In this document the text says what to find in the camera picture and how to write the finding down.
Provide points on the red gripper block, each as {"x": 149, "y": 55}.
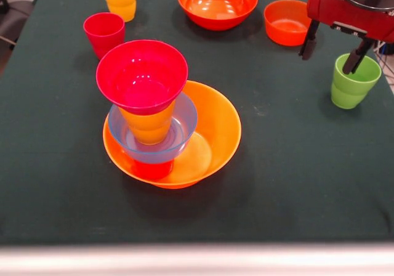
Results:
{"x": 348, "y": 18}

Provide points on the green cup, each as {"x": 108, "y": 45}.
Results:
{"x": 354, "y": 88}

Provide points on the large orange bowl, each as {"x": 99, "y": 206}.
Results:
{"x": 215, "y": 122}

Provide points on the light blue bowl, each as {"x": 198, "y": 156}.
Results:
{"x": 181, "y": 134}

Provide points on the pink-red bowl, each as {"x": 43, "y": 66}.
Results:
{"x": 141, "y": 79}

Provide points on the orange cup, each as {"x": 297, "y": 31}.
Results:
{"x": 151, "y": 128}

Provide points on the red-orange cup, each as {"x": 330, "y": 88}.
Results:
{"x": 154, "y": 169}

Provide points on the small red-orange bowl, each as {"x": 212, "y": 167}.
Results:
{"x": 283, "y": 26}

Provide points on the large red-orange bowl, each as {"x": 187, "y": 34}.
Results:
{"x": 215, "y": 8}

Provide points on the yellow cup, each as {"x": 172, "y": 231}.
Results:
{"x": 120, "y": 2}

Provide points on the pink-red cup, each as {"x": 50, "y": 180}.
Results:
{"x": 101, "y": 32}

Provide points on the dark green tablecloth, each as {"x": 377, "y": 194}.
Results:
{"x": 61, "y": 196}

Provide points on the dark grey pedestal base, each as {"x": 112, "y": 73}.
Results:
{"x": 18, "y": 11}

